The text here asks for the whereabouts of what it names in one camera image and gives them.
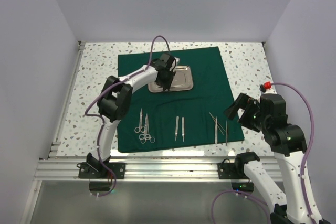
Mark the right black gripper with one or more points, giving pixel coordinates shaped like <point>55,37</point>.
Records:
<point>247,103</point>

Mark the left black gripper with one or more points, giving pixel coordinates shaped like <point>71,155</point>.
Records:
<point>166,85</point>

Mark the stainless steel instrument tray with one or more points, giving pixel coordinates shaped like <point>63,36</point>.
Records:
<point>183,81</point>

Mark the steel scalpel handle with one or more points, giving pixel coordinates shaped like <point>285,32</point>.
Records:
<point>183,128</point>
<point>176,127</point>

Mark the broad steel tweezers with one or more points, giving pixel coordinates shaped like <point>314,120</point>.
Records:
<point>216,131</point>

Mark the thin steel tweezers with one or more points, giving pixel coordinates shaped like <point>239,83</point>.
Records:
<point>220,128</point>

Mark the green surgical cloth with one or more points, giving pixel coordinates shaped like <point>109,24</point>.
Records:
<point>211,93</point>

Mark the steel ring-handled scissors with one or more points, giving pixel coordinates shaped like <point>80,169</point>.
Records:
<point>140,128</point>
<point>144,136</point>

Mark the steel forceps with ring handles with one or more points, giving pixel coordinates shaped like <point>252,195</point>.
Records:
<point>152,139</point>

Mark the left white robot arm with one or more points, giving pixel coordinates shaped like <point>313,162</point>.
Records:
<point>114,101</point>

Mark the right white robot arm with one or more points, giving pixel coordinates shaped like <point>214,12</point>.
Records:
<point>295,203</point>

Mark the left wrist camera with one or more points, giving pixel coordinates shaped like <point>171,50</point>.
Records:
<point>176,61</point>

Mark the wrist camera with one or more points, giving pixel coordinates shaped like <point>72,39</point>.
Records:
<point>270,91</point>
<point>176,61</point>

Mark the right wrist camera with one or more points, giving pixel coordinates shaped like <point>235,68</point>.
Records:
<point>270,91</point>

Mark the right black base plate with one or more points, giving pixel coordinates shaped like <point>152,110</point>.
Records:
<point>227,170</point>

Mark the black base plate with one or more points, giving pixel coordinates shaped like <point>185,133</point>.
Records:
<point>227,170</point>
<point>115,170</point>

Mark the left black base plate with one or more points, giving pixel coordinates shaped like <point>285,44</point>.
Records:
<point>115,170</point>

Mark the aluminium rail frame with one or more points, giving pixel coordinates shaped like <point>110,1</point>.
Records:
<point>246,67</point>

